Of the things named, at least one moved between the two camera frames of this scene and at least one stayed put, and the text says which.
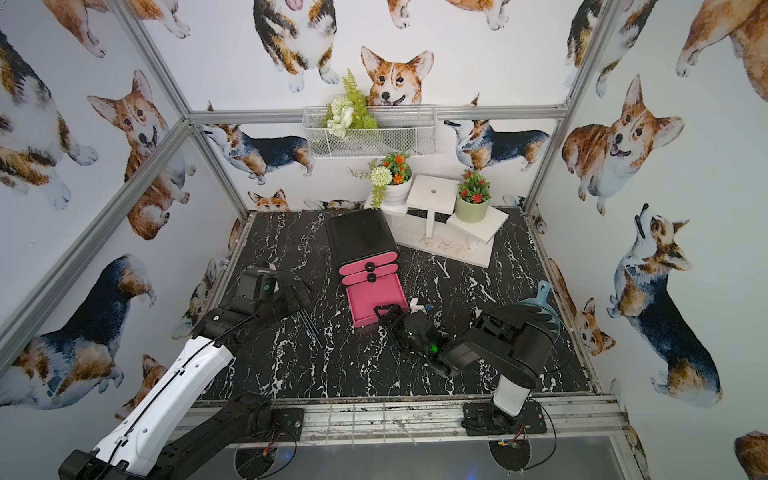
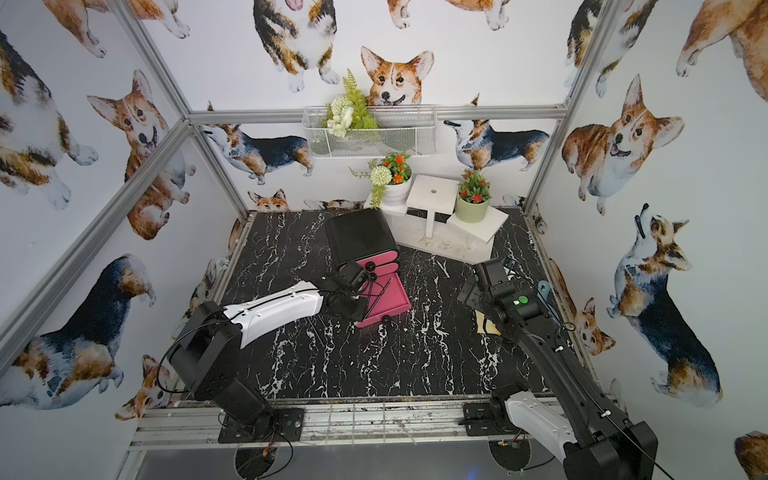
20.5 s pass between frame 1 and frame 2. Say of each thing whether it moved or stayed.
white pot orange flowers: stayed
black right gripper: moved
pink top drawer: stayed
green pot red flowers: stayed
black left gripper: moved
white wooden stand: stayed
